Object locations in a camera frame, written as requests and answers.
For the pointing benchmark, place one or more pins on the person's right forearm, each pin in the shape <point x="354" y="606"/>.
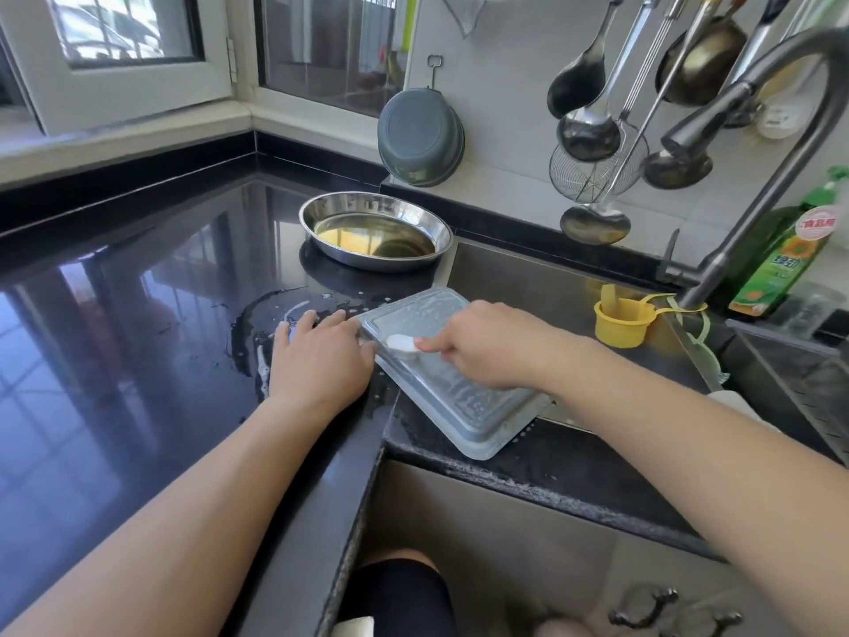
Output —
<point x="716" y="471"/>

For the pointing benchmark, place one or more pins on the green dish soap bottle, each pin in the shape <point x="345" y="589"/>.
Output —
<point x="780" y="265"/>

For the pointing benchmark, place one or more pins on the white cleaning brush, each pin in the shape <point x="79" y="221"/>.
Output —
<point x="401" y="343"/>

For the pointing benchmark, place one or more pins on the white dish brush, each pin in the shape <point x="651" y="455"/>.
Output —
<point x="783" y="115"/>

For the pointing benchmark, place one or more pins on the stainless steel sink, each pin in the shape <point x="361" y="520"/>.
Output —
<point x="557" y="285"/>

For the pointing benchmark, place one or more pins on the person's right hand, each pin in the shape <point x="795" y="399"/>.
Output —
<point x="491" y="345"/>

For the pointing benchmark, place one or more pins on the steel wall hook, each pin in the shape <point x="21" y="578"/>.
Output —
<point x="434" y="70"/>

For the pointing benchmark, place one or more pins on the rectangular steel tray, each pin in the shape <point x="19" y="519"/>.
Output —
<point x="451" y="391"/>

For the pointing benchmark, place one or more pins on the clear plastic cup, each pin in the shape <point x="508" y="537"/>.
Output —
<point x="809" y="312"/>

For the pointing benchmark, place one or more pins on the round steel basin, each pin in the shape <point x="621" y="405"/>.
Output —
<point x="376" y="232"/>

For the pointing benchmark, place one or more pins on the hanging steel ladles and skimmer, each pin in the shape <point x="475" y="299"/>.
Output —
<point x="575" y="89"/>

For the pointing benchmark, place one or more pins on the green hanging sponge holder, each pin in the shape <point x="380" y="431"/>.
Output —
<point x="703" y="358"/>

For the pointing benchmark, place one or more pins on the steel soup ladle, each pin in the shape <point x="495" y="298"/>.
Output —
<point x="591" y="136"/>

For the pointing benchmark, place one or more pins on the person's left forearm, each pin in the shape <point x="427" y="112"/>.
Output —
<point x="159" y="531"/>

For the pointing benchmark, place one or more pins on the white dish rag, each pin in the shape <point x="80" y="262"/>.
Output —
<point x="743" y="407"/>

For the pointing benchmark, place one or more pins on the white hanging cloth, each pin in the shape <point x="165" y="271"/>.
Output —
<point x="464" y="6"/>

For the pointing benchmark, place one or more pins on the grey hanging basin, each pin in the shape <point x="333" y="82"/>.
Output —
<point x="419" y="136"/>

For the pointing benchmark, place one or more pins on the yellow hanging sink cup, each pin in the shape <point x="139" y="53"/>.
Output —
<point x="624" y="325"/>

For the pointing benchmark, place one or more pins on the person's left hand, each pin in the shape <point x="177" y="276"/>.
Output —
<point x="318" y="365"/>

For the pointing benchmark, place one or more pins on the steel gooseneck faucet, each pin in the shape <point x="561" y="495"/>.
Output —
<point x="809" y="99"/>

